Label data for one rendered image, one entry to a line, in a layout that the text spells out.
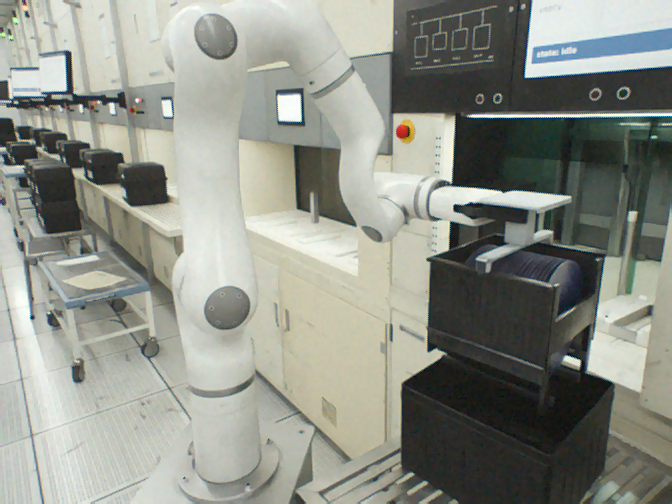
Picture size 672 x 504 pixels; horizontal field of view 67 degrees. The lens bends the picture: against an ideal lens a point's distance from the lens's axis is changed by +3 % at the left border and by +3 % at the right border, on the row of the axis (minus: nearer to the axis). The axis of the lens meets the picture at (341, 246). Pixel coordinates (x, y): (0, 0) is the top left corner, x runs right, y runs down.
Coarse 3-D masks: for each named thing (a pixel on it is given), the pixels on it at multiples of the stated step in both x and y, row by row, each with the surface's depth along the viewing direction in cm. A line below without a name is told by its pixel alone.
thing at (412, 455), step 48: (432, 384) 98; (480, 384) 111; (576, 384) 95; (432, 432) 87; (480, 432) 79; (528, 432) 103; (576, 432) 78; (432, 480) 89; (480, 480) 82; (528, 480) 75; (576, 480) 82
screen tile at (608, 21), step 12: (624, 0) 89; (636, 0) 88; (648, 0) 86; (660, 0) 85; (612, 12) 91; (624, 12) 89; (636, 12) 88; (648, 12) 86; (660, 12) 85; (600, 24) 93; (612, 24) 91; (624, 24) 90; (636, 24) 88
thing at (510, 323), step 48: (528, 192) 86; (480, 240) 94; (528, 240) 81; (432, 288) 84; (480, 288) 78; (528, 288) 72; (432, 336) 86; (480, 336) 79; (528, 336) 74; (576, 336) 88; (528, 384) 79
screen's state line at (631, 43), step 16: (640, 32) 88; (656, 32) 86; (544, 48) 102; (560, 48) 99; (576, 48) 97; (592, 48) 95; (608, 48) 92; (624, 48) 90; (640, 48) 88; (656, 48) 86
